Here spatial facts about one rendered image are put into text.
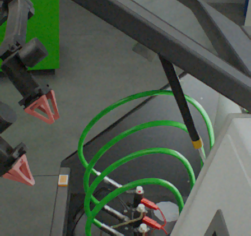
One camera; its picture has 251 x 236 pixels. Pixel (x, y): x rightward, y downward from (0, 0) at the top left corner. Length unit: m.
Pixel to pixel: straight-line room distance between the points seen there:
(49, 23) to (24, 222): 2.26
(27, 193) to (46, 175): 0.24
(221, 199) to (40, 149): 2.84
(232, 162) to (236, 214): 0.09
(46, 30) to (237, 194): 3.96
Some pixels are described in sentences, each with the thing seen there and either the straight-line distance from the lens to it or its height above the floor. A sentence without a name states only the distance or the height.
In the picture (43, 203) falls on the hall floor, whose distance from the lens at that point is 3.01.
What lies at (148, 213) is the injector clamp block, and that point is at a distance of 1.44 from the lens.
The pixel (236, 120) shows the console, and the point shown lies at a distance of 0.80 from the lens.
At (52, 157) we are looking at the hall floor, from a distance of 3.43.
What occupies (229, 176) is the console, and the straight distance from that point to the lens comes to 0.76.
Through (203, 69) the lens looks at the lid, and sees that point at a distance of 0.76.
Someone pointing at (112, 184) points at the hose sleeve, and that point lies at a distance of 1.32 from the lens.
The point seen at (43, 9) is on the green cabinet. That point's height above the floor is 0.70.
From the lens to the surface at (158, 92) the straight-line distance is 1.17.
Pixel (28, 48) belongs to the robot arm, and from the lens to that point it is 1.23.
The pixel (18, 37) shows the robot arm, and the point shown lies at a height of 1.47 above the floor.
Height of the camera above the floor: 1.92
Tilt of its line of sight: 28 degrees down
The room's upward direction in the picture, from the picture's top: 4 degrees clockwise
